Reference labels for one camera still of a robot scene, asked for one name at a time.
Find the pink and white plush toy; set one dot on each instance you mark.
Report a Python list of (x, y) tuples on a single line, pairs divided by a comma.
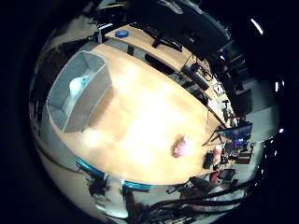
[(183, 147)]

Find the grey fabric storage container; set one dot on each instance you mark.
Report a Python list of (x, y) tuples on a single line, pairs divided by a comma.
[(90, 93)]

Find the black cylindrical device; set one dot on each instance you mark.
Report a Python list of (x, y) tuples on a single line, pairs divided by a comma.
[(194, 76)]

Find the wooden desk with black legs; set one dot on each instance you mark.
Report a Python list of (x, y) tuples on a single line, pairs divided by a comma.
[(146, 42)]

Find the black tool on desk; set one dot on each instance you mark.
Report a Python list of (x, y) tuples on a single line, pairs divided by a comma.
[(165, 43)]

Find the black box device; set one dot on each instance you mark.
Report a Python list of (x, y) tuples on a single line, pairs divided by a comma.
[(207, 160)]

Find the white and teal plush toy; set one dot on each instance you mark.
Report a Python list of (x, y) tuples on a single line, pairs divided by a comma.
[(76, 85)]

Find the red and white canister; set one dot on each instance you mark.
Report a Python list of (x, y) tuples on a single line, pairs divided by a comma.
[(217, 155)]

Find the blue tape roll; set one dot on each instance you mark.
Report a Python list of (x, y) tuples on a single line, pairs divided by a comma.
[(118, 34)]

